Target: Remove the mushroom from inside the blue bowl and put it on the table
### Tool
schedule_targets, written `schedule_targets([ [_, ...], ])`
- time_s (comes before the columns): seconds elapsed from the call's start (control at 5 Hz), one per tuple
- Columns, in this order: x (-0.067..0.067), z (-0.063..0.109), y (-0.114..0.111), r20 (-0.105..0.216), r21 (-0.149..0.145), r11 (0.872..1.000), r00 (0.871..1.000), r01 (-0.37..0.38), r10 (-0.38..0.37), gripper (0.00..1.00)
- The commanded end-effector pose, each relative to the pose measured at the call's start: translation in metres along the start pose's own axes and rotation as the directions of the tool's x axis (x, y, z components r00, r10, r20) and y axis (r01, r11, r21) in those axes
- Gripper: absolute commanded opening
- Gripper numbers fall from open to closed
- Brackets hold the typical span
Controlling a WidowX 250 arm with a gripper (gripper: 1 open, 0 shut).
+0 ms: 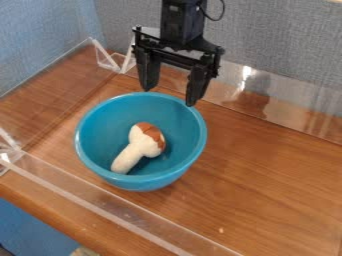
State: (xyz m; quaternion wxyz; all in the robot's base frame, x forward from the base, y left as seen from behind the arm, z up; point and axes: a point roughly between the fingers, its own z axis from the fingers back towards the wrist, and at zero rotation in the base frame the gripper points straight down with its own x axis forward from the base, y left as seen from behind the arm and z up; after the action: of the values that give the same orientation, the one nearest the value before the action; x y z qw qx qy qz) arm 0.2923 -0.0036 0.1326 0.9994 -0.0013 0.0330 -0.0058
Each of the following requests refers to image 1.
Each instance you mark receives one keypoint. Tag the clear acrylic front barrier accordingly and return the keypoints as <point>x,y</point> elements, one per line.
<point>168,235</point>

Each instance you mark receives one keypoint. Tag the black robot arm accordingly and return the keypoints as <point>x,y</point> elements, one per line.
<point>182,20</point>

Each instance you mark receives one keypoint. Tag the clear acrylic corner bracket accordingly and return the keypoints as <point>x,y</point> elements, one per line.
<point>115,62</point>

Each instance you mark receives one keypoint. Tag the clear acrylic barrier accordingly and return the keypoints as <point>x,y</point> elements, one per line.
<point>295,104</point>
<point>35,106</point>
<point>168,235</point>

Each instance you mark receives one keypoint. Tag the blue plastic bowl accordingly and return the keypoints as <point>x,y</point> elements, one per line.
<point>101,137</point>

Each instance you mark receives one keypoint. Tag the clear acrylic left barrier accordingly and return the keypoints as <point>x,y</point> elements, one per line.
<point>35,106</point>

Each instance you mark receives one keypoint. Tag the white brown toy mushroom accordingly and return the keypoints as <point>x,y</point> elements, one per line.
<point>146,143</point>

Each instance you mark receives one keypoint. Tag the clear acrylic back barrier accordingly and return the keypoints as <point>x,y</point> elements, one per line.
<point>295,104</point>

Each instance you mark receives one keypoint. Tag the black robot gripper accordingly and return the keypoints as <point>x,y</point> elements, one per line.
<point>198,56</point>

